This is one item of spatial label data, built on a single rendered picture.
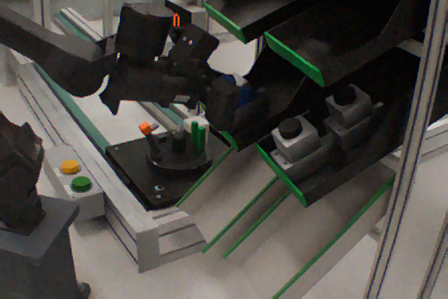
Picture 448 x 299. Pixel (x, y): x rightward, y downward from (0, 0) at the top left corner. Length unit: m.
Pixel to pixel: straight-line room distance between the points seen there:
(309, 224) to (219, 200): 0.19
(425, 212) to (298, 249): 0.55
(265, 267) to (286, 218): 0.08
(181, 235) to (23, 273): 0.34
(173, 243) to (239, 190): 0.19
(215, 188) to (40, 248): 0.33
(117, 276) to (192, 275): 0.14
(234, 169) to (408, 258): 0.43
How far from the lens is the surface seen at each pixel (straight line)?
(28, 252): 0.83
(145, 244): 1.03
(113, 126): 1.43
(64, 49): 0.71
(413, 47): 0.68
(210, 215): 0.96
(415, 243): 1.22
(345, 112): 0.71
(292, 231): 0.86
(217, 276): 1.06
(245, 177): 0.95
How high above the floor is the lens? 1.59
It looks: 29 degrees down
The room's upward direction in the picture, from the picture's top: 3 degrees clockwise
